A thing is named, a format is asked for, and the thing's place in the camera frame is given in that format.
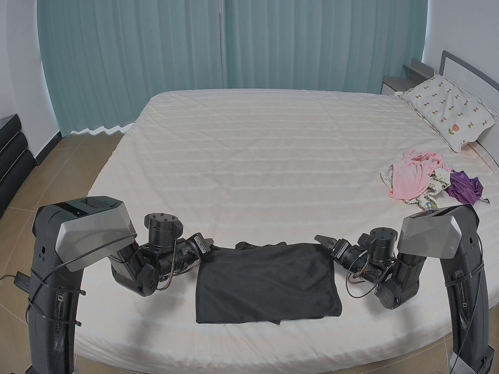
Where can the bed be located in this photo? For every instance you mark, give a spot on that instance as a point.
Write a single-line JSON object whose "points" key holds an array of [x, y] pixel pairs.
{"points": [[249, 150]]}

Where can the pink garment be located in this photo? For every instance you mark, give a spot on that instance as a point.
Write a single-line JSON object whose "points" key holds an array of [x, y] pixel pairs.
{"points": [[409, 177]]}

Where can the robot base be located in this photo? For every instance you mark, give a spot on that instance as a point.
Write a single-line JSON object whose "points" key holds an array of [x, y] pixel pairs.
{"points": [[458, 367]]}

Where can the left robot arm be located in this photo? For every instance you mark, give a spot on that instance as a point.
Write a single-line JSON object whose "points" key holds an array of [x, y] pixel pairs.
{"points": [[93, 224]]}

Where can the purple garment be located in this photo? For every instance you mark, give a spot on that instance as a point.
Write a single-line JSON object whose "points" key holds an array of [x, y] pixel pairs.
{"points": [[464, 189]]}

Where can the small black box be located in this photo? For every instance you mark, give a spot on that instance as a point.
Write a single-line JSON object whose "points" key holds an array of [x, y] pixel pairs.
{"points": [[22, 282]]}

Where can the white printed garment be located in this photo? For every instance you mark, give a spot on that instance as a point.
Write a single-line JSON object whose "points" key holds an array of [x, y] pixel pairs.
{"points": [[429, 201]]}

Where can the black chest of drawers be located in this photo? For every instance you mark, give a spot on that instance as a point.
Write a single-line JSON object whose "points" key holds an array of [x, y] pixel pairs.
{"points": [[13, 158]]}

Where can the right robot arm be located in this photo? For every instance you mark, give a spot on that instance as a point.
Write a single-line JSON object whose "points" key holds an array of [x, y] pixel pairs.
{"points": [[429, 232]]}

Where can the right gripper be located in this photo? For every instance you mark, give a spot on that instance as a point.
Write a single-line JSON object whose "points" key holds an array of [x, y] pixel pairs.
{"points": [[345, 253]]}

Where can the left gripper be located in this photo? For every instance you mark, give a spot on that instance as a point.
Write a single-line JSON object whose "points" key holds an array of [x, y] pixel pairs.
{"points": [[199, 247]]}

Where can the white printed pillow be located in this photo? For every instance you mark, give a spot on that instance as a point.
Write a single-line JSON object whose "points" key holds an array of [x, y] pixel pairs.
{"points": [[448, 107]]}

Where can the grey bedside table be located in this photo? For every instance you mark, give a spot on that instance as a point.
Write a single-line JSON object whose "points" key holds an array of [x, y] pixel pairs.
{"points": [[405, 78]]}

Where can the black T-shirt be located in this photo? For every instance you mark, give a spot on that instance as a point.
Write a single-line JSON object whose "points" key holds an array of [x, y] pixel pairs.
{"points": [[265, 283]]}

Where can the blue-green curtain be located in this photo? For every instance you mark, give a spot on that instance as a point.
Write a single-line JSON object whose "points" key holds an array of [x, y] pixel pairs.
{"points": [[156, 45]]}

